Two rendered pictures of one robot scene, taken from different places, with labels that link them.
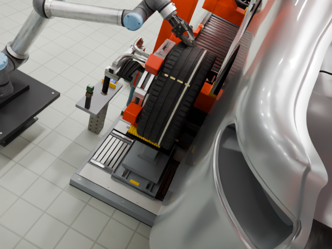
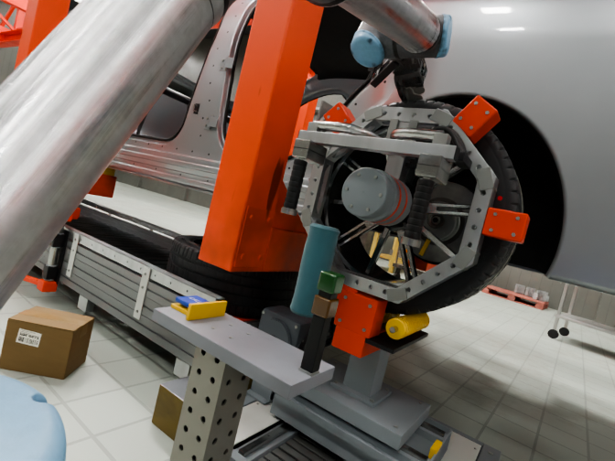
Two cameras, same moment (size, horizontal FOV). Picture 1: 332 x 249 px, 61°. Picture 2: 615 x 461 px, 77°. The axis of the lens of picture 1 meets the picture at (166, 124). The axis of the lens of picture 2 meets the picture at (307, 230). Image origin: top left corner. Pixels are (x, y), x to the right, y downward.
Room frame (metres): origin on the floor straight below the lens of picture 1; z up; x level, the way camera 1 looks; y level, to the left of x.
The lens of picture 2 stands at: (1.06, 1.27, 0.77)
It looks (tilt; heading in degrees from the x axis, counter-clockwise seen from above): 3 degrees down; 300
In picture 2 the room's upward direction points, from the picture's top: 14 degrees clockwise
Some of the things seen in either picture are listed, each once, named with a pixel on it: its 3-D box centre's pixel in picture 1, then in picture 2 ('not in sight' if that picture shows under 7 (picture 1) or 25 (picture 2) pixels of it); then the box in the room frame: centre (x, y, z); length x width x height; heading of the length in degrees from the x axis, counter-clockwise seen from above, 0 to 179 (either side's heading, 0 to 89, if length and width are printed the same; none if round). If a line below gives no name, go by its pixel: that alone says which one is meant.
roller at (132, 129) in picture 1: (145, 136); (409, 324); (1.31, 0.09, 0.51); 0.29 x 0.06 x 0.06; 87
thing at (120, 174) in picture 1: (145, 162); (361, 420); (1.40, 0.02, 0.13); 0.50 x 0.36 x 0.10; 177
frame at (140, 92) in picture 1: (152, 84); (388, 202); (1.44, 0.19, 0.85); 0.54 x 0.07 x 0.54; 177
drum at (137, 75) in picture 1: (142, 78); (379, 198); (1.44, 0.26, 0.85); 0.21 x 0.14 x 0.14; 87
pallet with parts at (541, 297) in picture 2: not in sight; (516, 292); (1.12, -7.65, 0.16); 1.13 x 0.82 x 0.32; 174
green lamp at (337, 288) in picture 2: (90, 88); (330, 282); (1.38, 0.57, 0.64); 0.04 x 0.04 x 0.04; 87
